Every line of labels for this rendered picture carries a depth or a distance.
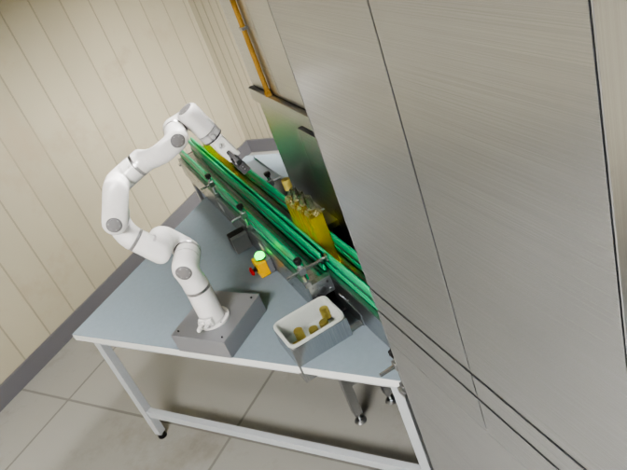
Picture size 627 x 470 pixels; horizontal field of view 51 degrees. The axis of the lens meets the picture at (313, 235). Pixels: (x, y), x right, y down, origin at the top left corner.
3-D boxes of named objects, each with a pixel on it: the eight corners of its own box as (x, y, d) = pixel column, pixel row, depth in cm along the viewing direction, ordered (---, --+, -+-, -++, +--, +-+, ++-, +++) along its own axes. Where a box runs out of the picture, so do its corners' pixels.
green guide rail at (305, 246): (327, 269, 245) (319, 252, 240) (324, 270, 244) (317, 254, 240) (193, 150, 389) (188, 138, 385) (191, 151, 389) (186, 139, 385)
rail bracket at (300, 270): (334, 272, 241) (324, 245, 235) (295, 296, 237) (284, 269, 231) (330, 269, 244) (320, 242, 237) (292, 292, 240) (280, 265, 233)
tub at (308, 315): (353, 333, 231) (345, 314, 226) (299, 366, 225) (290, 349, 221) (330, 311, 245) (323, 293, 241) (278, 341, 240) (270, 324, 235)
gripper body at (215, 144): (222, 130, 218) (243, 152, 224) (213, 122, 227) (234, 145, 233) (206, 145, 218) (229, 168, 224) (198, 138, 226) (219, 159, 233)
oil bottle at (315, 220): (338, 253, 252) (320, 206, 241) (325, 259, 251) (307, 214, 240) (331, 247, 257) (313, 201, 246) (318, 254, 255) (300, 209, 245)
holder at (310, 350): (366, 326, 232) (359, 310, 228) (299, 367, 226) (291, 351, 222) (342, 304, 246) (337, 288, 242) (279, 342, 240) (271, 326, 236)
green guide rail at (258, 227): (309, 279, 243) (302, 262, 239) (307, 281, 243) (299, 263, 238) (182, 156, 388) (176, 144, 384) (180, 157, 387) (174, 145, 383)
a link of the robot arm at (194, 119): (160, 135, 214) (157, 125, 222) (182, 157, 220) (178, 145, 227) (193, 104, 212) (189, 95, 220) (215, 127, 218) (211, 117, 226)
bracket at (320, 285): (336, 290, 244) (330, 275, 241) (314, 302, 242) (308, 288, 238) (331, 285, 247) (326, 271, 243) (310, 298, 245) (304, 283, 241)
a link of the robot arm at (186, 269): (184, 301, 238) (164, 267, 230) (188, 280, 249) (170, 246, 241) (208, 294, 237) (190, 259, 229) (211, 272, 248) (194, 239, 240)
